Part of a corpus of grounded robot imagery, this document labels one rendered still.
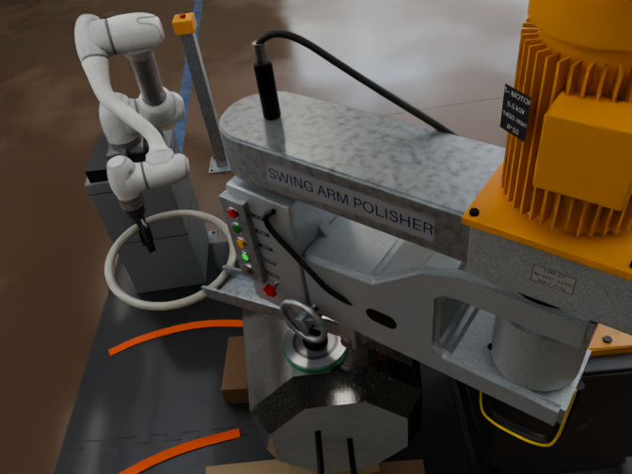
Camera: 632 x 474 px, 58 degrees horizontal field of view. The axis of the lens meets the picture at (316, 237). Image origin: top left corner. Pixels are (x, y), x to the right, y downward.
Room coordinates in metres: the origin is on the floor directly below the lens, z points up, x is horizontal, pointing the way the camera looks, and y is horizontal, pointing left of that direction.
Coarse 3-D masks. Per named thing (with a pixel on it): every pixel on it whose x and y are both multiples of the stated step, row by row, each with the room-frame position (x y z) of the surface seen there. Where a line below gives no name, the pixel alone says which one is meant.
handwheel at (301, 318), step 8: (280, 304) 0.99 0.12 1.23; (288, 304) 0.96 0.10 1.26; (296, 304) 0.95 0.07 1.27; (304, 304) 0.94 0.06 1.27; (312, 304) 0.99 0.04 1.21; (280, 312) 0.99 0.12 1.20; (296, 312) 0.96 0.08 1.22; (304, 312) 0.96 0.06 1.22; (312, 312) 0.92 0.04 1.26; (288, 320) 0.98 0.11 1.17; (296, 320) 0.94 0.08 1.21; (304, 320) 0.94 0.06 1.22; (312, 320) 0.92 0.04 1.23; (320, 320) 0.91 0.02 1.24; (296, 328) 0.97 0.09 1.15; (304, 328) 0.93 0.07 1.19; (320, 328) 0.90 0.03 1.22; (304, 336) 0.95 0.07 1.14; (312, 336) 0.94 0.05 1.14; (320, 336) 0.91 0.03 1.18
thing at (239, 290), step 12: (240, 276) 1.41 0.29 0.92; (204, 288) 1.37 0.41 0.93; (228, 288) 1.38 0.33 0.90; (240, 288) 1.36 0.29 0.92; (252, 288) 1.34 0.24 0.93; (228, 300) 1.30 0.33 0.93; (240, 300) 1.26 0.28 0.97; (252, 300) 1.22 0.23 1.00; (264, 300) 1.26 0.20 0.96; (264, 312) 1.19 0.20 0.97; (276, 312) 1.15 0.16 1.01; (288, 312) 1.12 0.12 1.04; (312, 324) 1.05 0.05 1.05; (336, 324) 1.00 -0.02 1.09; (360, 336) 0.95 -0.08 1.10
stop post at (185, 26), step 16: (176, 16) 3.49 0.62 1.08; (192, 16) 3.45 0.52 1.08; (176, 32) 3.40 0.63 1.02; (192, 32) 3.40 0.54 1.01; (192, 48) 3.42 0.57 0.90; (192, 64) 3.42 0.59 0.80; (208, 96) 3.42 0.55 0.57; (208, 112) 3.42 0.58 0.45; (208, 128) 3.42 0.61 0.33; (224, 160) 3.42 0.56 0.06
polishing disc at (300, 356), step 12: (288, 336) 1.18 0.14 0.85; (336, 336) 1.15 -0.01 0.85; (288, 348) 1.13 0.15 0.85; (300, 348) 1.12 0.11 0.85; (324, 348) 1.11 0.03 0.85; (336, 348) 1.10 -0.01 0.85; (300, 360) 1.07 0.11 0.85; (312, 360) 1.07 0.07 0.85; (324, 360) 1.06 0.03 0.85; (336, 360) 1.05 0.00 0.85
